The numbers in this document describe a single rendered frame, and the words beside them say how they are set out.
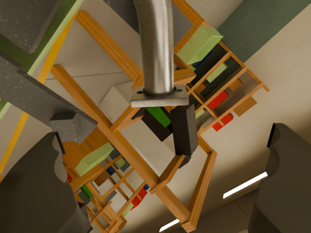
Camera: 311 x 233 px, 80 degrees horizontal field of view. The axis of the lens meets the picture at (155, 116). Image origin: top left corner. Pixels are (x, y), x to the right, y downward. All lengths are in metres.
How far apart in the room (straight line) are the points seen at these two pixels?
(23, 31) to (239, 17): 6.10
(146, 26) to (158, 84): 0.05
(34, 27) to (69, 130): 0.12
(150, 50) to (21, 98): 0.19
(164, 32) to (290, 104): 6.25
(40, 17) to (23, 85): 0.09
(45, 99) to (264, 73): 6.04
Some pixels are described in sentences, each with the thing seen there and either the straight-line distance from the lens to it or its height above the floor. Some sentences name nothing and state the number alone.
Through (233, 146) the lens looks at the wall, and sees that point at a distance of 6.70.
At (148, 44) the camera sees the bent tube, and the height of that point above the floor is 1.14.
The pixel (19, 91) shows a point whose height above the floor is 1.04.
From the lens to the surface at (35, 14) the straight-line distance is 0.25.
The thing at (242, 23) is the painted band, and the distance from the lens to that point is 6.22.
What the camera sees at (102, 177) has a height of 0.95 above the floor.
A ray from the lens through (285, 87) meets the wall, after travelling 6.28.
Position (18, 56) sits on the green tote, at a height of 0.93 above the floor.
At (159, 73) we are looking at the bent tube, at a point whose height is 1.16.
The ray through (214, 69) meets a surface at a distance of 5.60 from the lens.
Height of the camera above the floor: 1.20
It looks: 6 degrees down
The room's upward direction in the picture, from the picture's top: 138 degrees clockwise
